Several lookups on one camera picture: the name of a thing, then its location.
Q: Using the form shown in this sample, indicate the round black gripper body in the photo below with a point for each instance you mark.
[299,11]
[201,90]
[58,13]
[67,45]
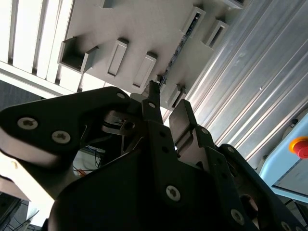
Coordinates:
[108,202]

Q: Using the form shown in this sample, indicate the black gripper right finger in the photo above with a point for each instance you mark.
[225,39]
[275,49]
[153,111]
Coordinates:
[216,168]

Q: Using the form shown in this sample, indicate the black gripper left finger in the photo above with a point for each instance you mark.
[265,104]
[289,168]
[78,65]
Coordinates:
[60,113]

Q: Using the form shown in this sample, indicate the blue RAM stick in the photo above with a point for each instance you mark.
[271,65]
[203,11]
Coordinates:
[176,51]

